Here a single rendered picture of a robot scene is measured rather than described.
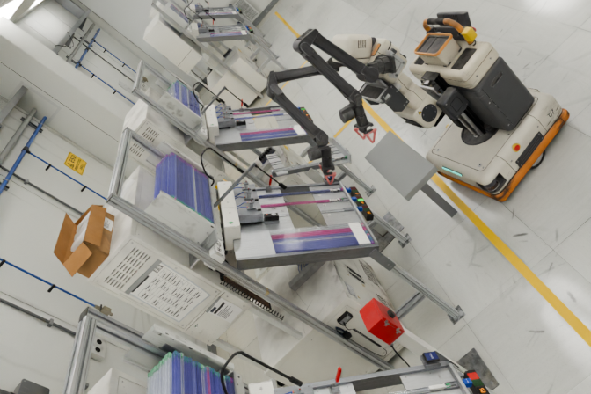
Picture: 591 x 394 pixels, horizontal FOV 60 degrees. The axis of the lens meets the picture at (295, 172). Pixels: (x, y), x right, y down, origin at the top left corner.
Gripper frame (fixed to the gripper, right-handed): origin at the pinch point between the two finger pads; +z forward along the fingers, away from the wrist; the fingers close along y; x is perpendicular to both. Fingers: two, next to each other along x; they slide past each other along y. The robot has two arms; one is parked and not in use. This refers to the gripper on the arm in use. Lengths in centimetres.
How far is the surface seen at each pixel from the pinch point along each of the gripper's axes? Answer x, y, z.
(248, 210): -47.4, 12.5, 3.2
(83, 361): -100, 142, -37
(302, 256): -26, 48, 13
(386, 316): 3, 88, 24
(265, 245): -43, 37, 10
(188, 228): -77, 39, -9
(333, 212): -0.7, 11.1, 15.2
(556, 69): 170, -48, -25
